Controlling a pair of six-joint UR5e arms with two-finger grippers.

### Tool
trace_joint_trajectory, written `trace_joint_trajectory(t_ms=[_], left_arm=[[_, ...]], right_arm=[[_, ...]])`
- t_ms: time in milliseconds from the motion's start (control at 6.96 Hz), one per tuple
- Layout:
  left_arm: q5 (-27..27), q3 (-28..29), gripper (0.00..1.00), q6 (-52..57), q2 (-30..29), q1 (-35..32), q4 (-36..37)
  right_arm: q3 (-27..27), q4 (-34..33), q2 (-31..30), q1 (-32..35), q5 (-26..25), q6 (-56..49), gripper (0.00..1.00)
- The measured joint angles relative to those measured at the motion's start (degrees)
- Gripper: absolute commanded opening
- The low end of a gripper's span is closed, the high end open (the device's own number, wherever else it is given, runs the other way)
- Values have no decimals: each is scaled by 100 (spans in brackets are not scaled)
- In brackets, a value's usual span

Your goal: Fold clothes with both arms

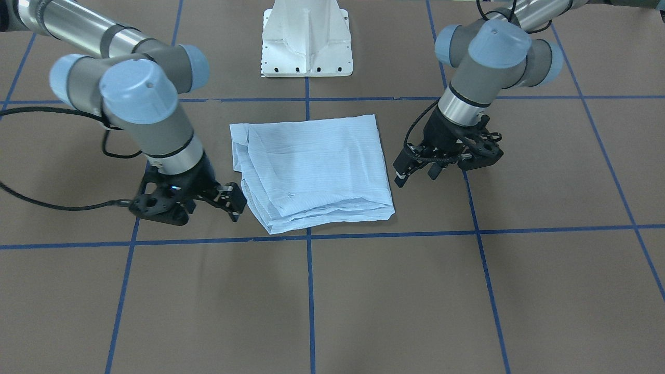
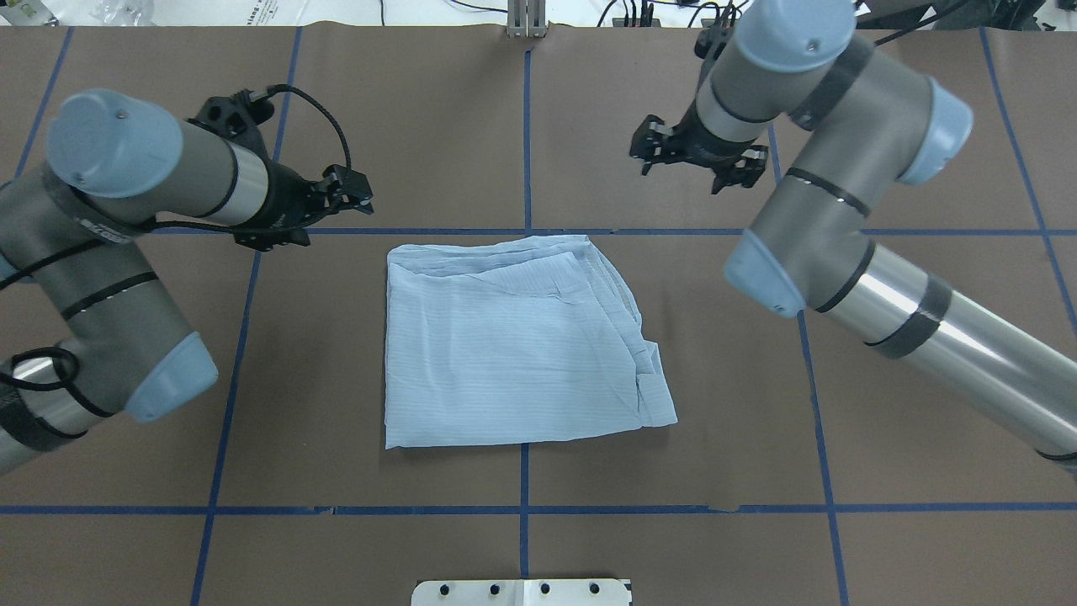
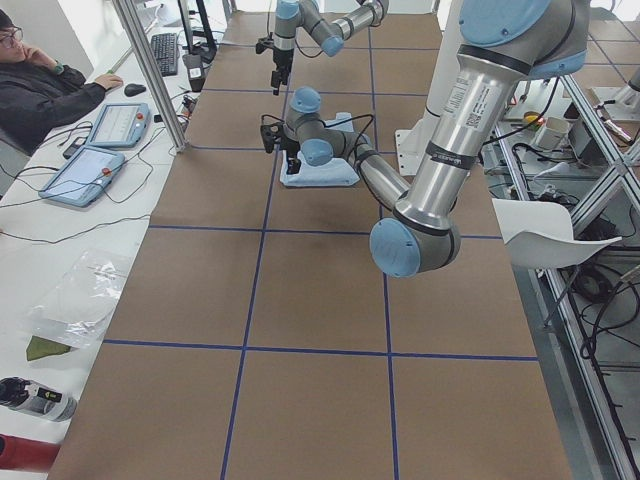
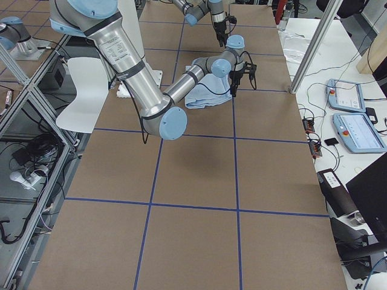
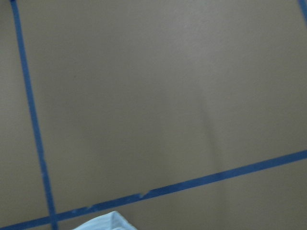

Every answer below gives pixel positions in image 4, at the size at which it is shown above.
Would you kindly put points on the lower blue teach pendant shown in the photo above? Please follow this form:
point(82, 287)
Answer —
point(358, 133)

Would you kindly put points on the black monitor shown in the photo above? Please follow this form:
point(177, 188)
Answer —
point(368, 192)

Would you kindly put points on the white power strip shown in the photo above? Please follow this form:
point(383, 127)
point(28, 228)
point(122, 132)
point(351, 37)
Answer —
point(28, 183)

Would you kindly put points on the upper blue teach pendant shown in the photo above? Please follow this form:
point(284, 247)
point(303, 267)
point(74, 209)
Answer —
point(345, 96)

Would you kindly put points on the lower orange circuit board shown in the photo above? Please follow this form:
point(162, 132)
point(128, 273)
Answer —
point(315, 148)

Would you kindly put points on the blue teach pendant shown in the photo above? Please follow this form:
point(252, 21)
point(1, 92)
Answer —
point(358, 133)
point(345, 96)

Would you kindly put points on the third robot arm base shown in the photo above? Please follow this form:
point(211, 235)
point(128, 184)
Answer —
point(16, 39)

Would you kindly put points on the orange circuit board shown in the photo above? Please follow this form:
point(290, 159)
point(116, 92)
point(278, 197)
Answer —
point(315, 148)
point(308, 124)

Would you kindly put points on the white moulded chair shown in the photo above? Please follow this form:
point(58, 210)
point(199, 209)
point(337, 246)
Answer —
point(91, 83)

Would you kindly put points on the light blue button-up shirt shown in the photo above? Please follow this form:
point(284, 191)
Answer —
point(210, 91)

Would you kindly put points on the upper orange circuit board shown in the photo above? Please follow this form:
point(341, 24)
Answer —
point(308, 124)

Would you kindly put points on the clear plastic bottle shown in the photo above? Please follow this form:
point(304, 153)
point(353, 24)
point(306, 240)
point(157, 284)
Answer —
point(283, 22)

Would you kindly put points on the grey aluminium frame post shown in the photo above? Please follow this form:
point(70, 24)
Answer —
point(318, 36)

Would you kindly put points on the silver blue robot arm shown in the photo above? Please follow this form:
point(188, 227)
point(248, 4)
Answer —
point(194, 13)
point(102, 22)

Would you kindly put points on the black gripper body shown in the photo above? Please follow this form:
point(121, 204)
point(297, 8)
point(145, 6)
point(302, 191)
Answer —
point(218, 27)
point(235, 75)

